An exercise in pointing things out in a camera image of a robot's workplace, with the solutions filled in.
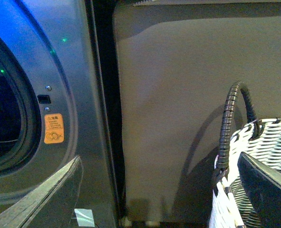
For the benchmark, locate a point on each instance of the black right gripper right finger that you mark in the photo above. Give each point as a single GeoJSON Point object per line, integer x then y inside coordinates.
{"type": "Point", "coordinates": [262, 185]}

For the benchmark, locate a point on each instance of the dark navy garment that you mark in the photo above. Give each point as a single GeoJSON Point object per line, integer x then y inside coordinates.
{"type": "Point", "coordinates": [10, 118]}

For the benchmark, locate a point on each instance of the grey front-load washing machine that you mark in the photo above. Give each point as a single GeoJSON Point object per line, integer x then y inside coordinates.
{"type": "Point", "coordinates": [55, 43]}

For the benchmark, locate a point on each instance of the black rubber door gasket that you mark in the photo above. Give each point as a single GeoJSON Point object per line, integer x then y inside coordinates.
{"type": "Point", "coordinates": [15, 155]}

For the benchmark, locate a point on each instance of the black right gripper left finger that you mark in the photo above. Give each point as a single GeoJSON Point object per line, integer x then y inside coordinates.
{"type": "Point", "coordinates": [51, 204]}

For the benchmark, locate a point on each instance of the white woven laundry basket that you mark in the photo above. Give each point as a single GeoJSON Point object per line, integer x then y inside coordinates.
{"type": "Point", "coordinates": [231, 206]}

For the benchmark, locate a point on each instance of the orange warning sticker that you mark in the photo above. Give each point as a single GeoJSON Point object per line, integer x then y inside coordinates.
{"type": "Point", "coordinates": [54, 129]}

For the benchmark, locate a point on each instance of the grey sofa side panel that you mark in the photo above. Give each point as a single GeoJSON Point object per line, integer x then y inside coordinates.
{"type": "Point", "coordinates": [177, 61]}

